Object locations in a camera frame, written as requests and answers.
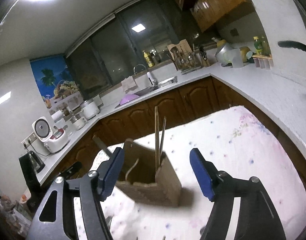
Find steel chopstick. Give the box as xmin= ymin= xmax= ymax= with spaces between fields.
xmin=154 ymin=106 xmax=160 ymax=171
xmin=92 ymin=135 xmax=112 ymax=157

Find wooden chopstick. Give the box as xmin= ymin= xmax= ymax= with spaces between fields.
xmin=159 ymin=116 xmax=166 ymax=155

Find steel kitchen sink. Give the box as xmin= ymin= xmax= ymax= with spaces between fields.
xmin=116 ymin=76 xmax=177 ymax=108

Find steel electric kettle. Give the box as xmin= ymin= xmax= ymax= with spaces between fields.
xmin=28 ymin=151 xmax=45 ymax=174

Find white rice cooker open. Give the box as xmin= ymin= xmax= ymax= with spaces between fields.
xmin=32 ymin=116 xmax=69 ymax=153

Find wooden utensil holder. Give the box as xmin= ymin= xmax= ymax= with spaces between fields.
xmin=116 ymin=139 xmax=182 ymax=207

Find small white pot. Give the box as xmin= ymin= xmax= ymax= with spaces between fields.
xmin=70 ymin=114 xmax=87 ymax=130

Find floral white table cloth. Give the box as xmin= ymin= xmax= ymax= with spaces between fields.
xmin=73 ymin=105 xmax=306 ymax=240

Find paper towel roll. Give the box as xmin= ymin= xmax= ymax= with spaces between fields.
xmin=51 ymin=110 xmax=64 ymax=122

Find large white cooker pot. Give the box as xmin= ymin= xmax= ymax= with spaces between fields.
xmin=80 ymin=99 xmax=100 ymax=120

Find purple basin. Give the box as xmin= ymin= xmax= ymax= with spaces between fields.
xmin=119 ymin=94 xmax=139 ymax=106

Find tropical fruit poster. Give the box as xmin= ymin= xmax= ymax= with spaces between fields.
xmin=30 ymin=55 xmax=83 ymax=114

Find hanging dish cloth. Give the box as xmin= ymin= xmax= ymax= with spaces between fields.
xmin=121 ymin=76 xmax=138 ymax=93

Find chrome faucet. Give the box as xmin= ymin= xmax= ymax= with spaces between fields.
xmin=133 ymin=63 xmax=147 ymax=76

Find lower wooden cabinets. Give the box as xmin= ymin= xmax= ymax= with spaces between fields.
xmin=38 ymin=77 xmax=306 ymax=184

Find yellow detergent bottle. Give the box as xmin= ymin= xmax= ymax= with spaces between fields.
xmin=143 ymin=50 xmax=154 ymax=67

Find dark window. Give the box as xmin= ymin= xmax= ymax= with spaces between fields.
xmin=65 ymin=0 xmax=209 ymax=98

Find translucent plastic cup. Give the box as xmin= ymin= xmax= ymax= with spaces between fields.
xmin=230 ymin=48 xmax=244 ymax=68

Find dish drying rack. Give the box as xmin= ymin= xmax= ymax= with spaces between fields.
xmin=175 ymin=51 xmax=202 ymax=75

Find steel pot upside down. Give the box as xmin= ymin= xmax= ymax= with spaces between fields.
xmin=215 ymin=41 xmax=233 ymax=67

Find wooden cutting board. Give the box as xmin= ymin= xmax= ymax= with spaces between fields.
xmin=167 ymin=39 xmax=192 ymax=61

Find green oil bottle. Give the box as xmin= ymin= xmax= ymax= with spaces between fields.
xmin=253 ymin=36 xmax=263 ymax=55

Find wall power socket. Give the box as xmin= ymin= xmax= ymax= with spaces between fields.
xmin=21 ymin=132 xmax=37 ymax=148

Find black wok handle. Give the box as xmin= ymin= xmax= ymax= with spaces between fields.
xmin=277 ymin=41 xmax=306 ymax=52

